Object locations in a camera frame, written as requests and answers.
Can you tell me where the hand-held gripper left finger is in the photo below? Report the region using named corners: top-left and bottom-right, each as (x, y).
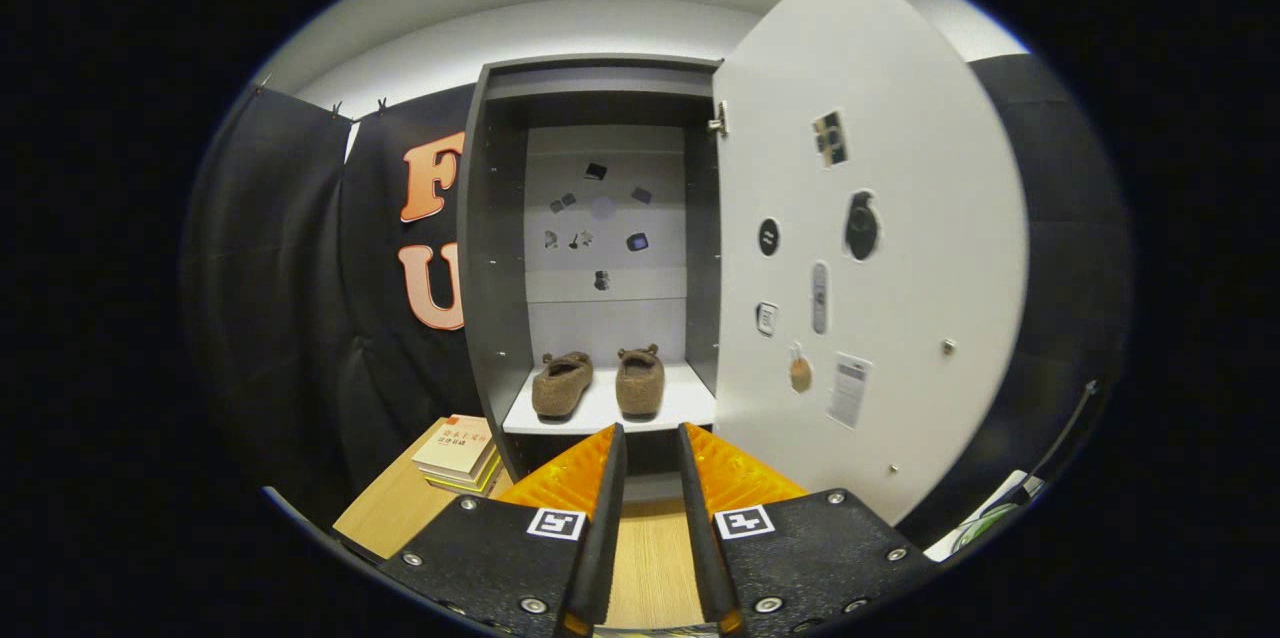
top-left (378, 423), bottom-right (629, 638)

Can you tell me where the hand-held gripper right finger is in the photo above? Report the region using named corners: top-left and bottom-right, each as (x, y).
top-left (678, 423), bottom-right (936, 638)

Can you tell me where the yellow edged book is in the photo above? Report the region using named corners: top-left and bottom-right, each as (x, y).
top-left (420, 456), bottom-right (501, 491)

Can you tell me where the black backdrop cloth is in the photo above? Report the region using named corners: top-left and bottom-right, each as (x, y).
top-left (180, 53), bottom-right (1131, 549)

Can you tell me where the beige shoe cabinet door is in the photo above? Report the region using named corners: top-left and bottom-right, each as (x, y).
top-left (712, 0), bottom-right (1031, 526)

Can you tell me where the grey cover book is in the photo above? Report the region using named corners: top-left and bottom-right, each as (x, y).
top-left (428, 470), bottom-right (503, 498)

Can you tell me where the white cabinet shelf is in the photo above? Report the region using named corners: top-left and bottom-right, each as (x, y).
top-left (502, 361), bottom-right (719, 436)

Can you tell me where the brown fuzzy shoe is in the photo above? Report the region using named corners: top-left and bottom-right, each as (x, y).
top-left (615, 344), bottom-right (667, 418)
top-left (531, 351), bottom-right (595, 419)

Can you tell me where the dark grey shoe cabinet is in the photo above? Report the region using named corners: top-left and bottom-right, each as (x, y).
top-left (457, 53), bottom-right (726, 519)

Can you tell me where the white plastic object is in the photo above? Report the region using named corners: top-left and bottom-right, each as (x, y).
top-left (925, 468), bottom-right (1046, 561)

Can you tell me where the beige cover book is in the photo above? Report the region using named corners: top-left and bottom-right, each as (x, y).
top-left (412, 415), bottom-right (496, 479)

